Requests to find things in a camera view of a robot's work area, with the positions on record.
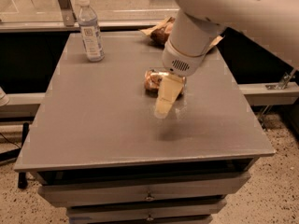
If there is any black stand leg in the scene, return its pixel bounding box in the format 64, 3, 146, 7
0, 121, 31, 189

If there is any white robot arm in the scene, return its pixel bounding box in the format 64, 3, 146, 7
154, 0, 299, 119

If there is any clear plastic water bottle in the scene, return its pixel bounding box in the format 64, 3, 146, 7
78, 0, 105, 62

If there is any brown chip bag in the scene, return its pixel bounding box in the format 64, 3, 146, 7
142, 13, 223, 57

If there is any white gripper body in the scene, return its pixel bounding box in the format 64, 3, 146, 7
162, 41, 205, 77

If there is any metal railing post left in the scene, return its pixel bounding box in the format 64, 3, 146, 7
58, 0, 77, 27

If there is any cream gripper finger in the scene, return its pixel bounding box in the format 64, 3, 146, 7
154, 74, 184, 119

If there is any grey top drawer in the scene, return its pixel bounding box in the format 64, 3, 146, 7
38, 172, 250, 207

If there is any metal floor bracket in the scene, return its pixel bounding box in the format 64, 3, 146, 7
265, 68, 297, 90

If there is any orange soda can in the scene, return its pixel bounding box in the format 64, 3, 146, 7
143, 68, 187, 95

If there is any grey drawer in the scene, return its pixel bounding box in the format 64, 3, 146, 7
38, 172, 250, 207
67, 199, 226, 224

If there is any grey lower drawer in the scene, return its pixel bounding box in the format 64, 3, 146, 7
67, 199, 226, 224

